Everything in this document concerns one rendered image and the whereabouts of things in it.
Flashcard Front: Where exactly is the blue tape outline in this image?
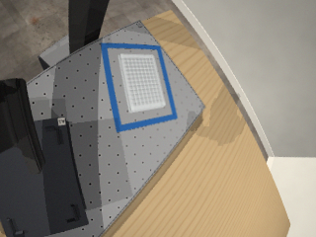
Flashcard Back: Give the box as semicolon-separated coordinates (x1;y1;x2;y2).
101;43;178;132

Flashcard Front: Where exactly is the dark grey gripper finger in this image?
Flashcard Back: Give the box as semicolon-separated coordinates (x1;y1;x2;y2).
0;78;45;175

